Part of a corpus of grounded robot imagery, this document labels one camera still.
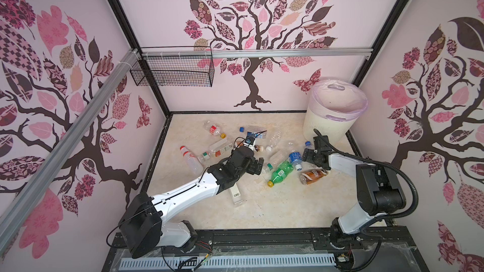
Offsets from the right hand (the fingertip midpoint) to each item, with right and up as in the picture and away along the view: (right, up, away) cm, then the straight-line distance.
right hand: (312, 155), depth 97 cm
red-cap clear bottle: (-63, -2, -4) cm, 63 cm away
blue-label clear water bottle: (-11, 0, -5) cm, 12 cm away
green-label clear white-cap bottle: (-23, -5, -6) cm, 24 cm away
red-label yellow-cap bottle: (-54, +14, +9) cm, 57 cm away
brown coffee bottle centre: (-28, +4, +3) cm, 29 cm away
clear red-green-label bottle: (-51, +3, 0) cm, 51 cm away
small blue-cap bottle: (-1, +5, +3) cm, 6 cm away
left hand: (-32, +1, -17) cm, 37 cm away
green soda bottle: (-19, -7, -10) cm, 22 cm away
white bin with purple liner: (+12, +26, +2) cm, 28 cm away
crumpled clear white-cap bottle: (-19, +7, +8) cm, 22 cm away
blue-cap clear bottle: (-27, +11, +6) cm, 30 cm away
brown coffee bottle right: (-5, -8, -11) cm, 15 cm away
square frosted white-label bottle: (-40, -15, -16) cm, 46 cm away
